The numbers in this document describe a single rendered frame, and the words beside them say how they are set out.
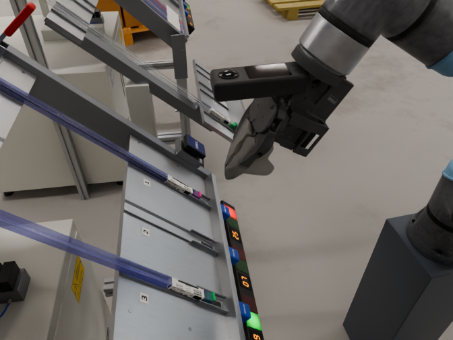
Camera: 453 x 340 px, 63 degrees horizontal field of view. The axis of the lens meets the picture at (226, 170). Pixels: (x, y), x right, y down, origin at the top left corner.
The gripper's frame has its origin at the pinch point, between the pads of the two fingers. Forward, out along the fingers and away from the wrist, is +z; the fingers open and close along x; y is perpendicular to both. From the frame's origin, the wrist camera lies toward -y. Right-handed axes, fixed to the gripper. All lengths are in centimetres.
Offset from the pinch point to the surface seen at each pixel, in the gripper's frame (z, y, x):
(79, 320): 53, -7, 4
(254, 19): 39, 111, 321
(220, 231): 14.9, 7.7, 2.5
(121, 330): 12.2, -10.4, -19.6
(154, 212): 13.3, -5.7, 1.4
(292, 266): 61, 74, 41
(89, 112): 10.4, -19.1, 18.6
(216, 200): 14.6, 7.8, 10.1
